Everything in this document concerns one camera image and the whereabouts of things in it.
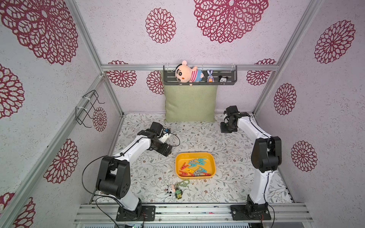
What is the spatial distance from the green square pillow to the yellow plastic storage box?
0.95 feet

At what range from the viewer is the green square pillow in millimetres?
966

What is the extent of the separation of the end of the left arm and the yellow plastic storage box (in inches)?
4.6

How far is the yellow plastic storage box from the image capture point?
34.4 inches

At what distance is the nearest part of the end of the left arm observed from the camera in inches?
25.8
